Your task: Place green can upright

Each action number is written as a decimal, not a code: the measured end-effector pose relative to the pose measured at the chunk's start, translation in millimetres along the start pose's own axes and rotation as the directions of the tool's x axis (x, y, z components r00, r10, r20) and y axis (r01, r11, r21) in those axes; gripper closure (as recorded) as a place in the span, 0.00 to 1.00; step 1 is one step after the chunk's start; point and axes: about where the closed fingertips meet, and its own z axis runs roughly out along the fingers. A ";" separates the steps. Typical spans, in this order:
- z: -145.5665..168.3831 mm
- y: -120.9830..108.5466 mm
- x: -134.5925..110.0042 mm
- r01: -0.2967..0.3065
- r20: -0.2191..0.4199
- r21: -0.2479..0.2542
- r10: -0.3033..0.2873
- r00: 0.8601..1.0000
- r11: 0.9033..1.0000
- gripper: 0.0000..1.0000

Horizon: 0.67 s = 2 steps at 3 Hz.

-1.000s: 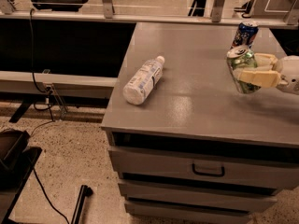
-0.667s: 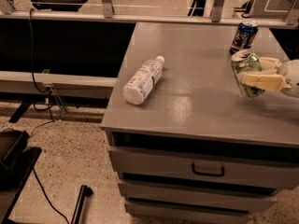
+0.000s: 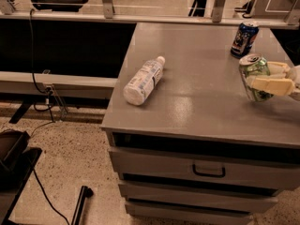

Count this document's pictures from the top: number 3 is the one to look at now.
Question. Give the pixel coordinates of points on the black bin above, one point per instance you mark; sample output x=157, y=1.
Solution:
x=17, y=161

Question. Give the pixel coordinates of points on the black stand leg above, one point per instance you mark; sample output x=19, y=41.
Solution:
x=85, y=193

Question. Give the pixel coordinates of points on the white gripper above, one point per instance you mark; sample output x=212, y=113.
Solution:
x=295, y=75

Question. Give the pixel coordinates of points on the green soda can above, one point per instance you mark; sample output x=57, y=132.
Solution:
x=251, y=66

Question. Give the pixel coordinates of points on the white plastic bottle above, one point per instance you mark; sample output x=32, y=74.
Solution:
x=144, y=81

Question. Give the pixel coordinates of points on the black drawer handle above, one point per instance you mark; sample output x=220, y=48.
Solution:
x=207, y=172

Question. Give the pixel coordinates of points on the grey metal railing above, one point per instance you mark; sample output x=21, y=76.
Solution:
x=156, y=11

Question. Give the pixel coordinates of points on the blue soda can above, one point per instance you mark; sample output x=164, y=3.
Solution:
x=244, y=38

